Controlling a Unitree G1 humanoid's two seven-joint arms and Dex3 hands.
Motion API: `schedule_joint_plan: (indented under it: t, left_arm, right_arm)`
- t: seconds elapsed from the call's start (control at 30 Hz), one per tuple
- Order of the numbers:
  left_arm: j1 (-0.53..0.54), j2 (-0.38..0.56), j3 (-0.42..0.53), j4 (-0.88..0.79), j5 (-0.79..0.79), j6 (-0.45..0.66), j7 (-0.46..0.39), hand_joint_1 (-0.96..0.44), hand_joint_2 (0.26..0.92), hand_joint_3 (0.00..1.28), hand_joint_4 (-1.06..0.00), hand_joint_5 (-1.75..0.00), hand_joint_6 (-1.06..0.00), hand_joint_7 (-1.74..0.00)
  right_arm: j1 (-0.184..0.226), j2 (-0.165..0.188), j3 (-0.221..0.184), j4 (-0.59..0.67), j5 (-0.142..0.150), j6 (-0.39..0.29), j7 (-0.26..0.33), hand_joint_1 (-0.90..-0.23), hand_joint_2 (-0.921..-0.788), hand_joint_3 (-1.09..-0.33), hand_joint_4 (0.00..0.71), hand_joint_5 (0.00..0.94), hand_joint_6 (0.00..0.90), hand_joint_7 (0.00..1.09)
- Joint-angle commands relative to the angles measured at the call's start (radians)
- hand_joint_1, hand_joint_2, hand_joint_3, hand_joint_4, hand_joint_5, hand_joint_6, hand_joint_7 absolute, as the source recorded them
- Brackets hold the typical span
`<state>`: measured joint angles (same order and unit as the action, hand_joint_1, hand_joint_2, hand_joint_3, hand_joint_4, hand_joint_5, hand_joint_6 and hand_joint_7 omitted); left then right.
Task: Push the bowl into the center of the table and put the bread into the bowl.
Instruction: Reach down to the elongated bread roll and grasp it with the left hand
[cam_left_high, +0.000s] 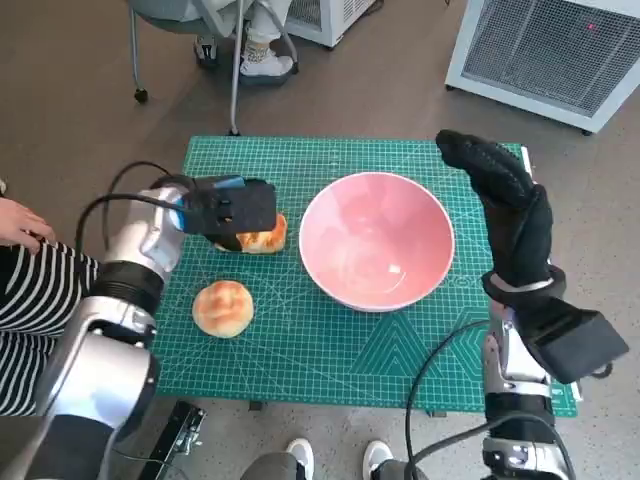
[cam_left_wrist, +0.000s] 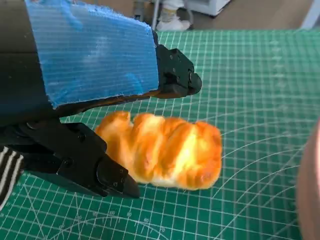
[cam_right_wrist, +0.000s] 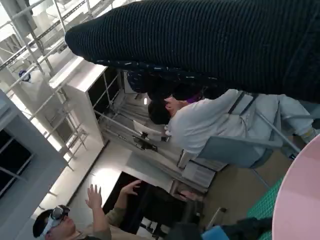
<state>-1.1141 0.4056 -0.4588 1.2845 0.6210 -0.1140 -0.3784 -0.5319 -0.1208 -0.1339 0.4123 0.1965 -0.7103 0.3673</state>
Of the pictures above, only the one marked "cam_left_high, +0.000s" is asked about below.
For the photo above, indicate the small white appliance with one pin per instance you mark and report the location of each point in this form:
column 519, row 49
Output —
column 327, row 25

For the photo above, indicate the round bread bun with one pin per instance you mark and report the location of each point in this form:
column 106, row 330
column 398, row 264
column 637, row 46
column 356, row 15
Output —
column 222, row 307

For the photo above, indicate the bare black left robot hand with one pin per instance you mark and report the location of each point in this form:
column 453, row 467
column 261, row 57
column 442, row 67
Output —
column 227, row 183

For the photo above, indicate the long toasted bread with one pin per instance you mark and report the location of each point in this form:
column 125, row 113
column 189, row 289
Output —
column 265, row 242

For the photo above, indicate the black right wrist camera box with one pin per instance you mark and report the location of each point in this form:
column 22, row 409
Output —
column 575, row 340

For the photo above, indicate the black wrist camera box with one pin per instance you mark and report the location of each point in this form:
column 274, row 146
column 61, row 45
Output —
column 250, row 210
column 575, row 340

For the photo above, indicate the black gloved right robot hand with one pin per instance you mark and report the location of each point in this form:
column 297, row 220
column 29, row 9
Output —
column 520, row 235

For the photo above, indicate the grey leg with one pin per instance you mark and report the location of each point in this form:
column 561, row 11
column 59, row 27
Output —
column 270, row 467
column 397, row 471

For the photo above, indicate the grey wheeled chair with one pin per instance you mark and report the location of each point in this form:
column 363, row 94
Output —
column 134, row 50

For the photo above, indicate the pink bowl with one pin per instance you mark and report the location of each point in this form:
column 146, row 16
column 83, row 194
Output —
column 375, row 235

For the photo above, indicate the person on chair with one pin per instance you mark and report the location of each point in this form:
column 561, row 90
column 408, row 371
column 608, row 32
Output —
column 260, row 30

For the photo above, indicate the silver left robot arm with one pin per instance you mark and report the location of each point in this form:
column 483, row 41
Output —
column 140, row 235

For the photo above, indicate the black table clip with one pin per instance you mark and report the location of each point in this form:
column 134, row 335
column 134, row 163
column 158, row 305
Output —
column 437, row 414
column 257, row 405

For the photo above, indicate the black metal frame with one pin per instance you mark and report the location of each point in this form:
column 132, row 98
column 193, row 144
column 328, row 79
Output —
column 180, row 425

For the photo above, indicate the person's hand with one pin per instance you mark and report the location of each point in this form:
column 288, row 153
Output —
column 25, row 220

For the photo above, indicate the large white grille appliance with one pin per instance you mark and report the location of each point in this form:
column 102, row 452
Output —
column 540, row 50

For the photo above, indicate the white and black foot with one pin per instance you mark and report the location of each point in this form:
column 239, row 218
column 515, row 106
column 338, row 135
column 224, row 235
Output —
column 301, row 457
column 377, row 457

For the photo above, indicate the green cutting mat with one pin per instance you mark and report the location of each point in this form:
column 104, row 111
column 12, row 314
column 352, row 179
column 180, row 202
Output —
column 310, row 350

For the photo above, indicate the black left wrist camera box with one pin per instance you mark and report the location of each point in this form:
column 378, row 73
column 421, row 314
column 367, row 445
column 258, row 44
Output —
column 250, row 210

